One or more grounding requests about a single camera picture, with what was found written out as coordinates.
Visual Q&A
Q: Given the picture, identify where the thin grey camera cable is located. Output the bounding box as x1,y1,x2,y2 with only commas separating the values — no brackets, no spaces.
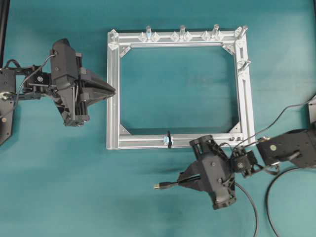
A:
0,53,57,119
234,98,316,149

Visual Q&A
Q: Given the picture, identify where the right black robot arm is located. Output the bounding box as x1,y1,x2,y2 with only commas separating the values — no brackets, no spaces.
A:
176,129,316,209

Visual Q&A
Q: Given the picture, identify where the clear side peg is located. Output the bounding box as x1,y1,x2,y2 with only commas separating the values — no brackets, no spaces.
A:
237,59,251,73

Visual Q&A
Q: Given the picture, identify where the clear corner peg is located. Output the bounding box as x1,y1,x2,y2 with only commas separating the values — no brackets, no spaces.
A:
235,25,248,40

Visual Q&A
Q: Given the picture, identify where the clear acrylic peg middle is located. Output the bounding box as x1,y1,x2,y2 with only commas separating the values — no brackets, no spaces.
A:
170,25,193,42

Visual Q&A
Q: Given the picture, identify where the silver aluminium extrusion frame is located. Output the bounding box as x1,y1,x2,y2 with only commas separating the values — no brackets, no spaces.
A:
106,29,255,150

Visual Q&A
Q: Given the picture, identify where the clear acrylic peg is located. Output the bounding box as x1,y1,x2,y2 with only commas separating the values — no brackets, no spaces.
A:
170,25,193,42
201,24,224,41

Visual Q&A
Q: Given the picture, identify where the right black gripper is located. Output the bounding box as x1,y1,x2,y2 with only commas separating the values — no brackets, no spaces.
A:
177,135,236,203

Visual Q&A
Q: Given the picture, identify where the clear peg with blue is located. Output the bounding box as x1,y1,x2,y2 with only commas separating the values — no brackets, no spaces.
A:
138,26,160,42

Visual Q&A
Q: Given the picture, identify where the black vertical rail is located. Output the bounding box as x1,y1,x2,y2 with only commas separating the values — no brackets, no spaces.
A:
0,0,10,68

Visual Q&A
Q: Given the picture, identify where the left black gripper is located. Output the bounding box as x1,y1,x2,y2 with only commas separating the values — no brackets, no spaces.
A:
50,39,115,127

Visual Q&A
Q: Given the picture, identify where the clear acrylic peg right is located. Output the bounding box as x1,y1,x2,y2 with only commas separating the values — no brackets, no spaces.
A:
201,24,224,41

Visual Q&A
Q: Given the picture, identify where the thin grey camera cable left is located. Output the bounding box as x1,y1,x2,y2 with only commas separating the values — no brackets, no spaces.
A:
0,53,57,119

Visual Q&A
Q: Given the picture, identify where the black USB cable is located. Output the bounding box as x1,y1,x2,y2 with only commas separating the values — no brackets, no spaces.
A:
153,166,316,237

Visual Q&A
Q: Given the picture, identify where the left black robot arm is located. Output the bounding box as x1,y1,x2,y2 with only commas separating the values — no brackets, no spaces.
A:
0,39,116,127

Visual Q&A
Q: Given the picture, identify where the clear corner block left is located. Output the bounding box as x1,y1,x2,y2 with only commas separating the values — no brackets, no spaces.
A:
108,29,119,50

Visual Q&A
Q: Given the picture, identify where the thin grey camera cable right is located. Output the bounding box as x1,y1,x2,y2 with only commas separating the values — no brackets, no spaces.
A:
234,98,316,149

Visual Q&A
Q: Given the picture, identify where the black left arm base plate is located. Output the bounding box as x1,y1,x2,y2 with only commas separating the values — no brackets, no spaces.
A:
0,99,14,145

